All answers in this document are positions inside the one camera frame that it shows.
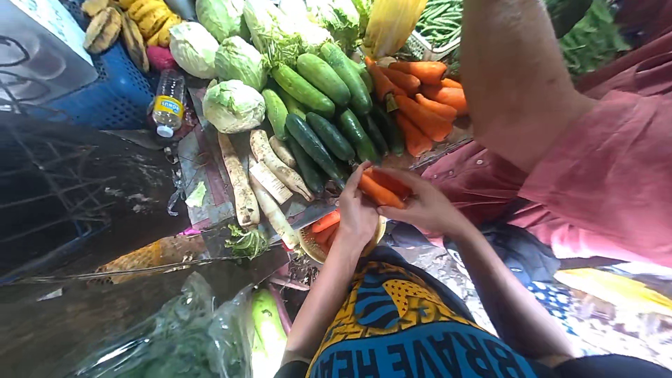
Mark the bright yellow sheet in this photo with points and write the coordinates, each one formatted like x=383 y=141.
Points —
x=609 y=288

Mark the orange carrot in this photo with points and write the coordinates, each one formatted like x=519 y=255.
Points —
x=380 y=191

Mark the short white radish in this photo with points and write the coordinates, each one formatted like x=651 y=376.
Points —
x=282 y=150

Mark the green leafy sprig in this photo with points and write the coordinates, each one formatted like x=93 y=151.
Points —
x=249 y=243

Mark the yellow brown woven sack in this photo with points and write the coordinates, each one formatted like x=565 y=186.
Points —
x=152 y=257

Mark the yellow translucent plastic bag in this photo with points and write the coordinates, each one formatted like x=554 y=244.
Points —
x=391 y=26

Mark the person's right hand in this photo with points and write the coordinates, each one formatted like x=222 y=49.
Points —
x=435 y=210

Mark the person's right fingers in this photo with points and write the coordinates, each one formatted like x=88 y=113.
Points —
x=407 y=177

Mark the pile of green beans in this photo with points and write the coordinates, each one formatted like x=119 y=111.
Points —
x=441 y=21

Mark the white plastic basket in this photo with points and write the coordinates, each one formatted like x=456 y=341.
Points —
x=420 y=48

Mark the blue white dotted cloth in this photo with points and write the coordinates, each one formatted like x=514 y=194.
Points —
x=554 y=302

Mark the blue perforated plastic crate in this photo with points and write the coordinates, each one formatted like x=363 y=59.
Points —
x=118 y=86

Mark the person's left hand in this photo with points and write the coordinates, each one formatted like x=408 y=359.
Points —
x=358 y=220

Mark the clear bag of green vegetables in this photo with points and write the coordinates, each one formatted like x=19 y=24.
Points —
x=173 y=336

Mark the dark fabric bag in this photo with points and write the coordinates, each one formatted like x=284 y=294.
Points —
x=517 y=252

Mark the carrots in small heap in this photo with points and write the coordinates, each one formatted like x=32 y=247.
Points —
x=325 y=224

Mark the white printed paper card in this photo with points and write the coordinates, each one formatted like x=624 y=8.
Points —
x=270 y=182

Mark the pale green leaf piece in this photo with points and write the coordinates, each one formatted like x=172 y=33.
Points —
x=196 y=195

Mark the bunch of brown bananas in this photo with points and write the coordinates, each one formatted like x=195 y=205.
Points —
x=103 y=31

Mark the pile of dark green cucumbers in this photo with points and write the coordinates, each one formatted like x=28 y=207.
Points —
x=330 y=136

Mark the round pale green cabbage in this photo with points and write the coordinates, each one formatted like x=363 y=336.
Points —
x=218 y=18
x=239 y=63
x=194 y=51
x=234 y=107

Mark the person's left fingers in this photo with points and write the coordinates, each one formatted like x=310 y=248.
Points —
x=353 y=181

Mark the white foam box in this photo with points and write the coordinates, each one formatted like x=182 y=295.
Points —
x=42 y=57

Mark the pile of dark leafy greens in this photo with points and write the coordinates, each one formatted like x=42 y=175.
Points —
x=593 y=44

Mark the grey worn sheet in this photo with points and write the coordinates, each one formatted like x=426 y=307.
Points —
x=212 y=210

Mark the pile of orange carrots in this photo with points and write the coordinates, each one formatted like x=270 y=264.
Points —
x=430 y=107

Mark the pile of leafy napa cabbages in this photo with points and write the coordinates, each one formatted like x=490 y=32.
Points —
x=283 y=31

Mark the pile of light green cucumbers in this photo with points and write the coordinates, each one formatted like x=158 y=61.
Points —
x=323 y=80

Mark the person's right thumb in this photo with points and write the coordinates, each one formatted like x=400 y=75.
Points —
x=393 y=212

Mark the round yellow basket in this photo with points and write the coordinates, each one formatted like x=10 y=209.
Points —
x=309 y=250

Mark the person's right forearm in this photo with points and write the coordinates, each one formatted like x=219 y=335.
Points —
x=512 y=299

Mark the clear bottle with yellow label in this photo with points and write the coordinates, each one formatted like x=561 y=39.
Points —
x=169 y=102

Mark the long light green vegetable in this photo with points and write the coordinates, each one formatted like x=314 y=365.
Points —
x=269 y=325

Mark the long white radish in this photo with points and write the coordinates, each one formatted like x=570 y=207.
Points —
x=273 y=162
x=241 y=191
x=273 y=215

